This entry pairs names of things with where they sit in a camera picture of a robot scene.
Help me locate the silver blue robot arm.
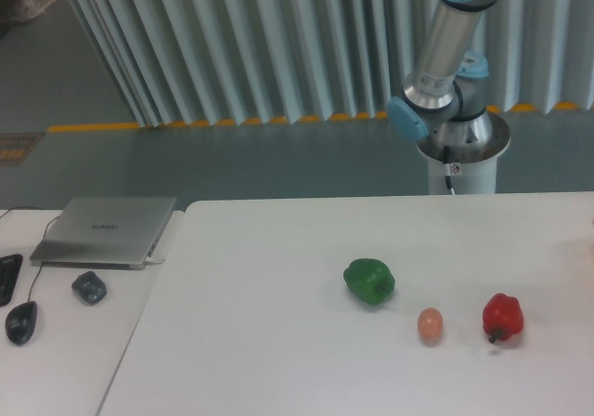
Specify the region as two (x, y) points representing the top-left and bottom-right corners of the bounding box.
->
(387, 0), (593, 142)

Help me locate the green bell pepper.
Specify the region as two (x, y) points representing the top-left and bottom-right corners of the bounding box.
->
(342, 258), (396, 306)

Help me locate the silver closed laptop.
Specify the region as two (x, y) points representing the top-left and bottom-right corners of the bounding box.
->
(30, 197), (176, 270)

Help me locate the grey corrugated partition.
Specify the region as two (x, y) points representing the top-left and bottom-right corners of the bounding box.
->
(69, 0), (593, 126)

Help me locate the brown egg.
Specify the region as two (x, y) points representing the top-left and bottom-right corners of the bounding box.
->
(417, 307), (444, 342)

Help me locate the dark grey earbuds case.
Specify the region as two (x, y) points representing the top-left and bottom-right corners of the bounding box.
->
(71, 271), (107, 306)

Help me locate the red bell pepper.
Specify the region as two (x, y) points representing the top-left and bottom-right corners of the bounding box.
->
(483, 292), (524, 344)

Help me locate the black keyboard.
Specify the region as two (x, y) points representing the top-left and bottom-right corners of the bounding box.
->
(0, 253), (23, 306)

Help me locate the black computer mouse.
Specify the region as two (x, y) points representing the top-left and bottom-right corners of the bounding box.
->
(5, 301), (38, 346)

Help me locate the black mouse cable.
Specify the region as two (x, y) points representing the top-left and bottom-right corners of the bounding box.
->
(0, 205), (64, 304)

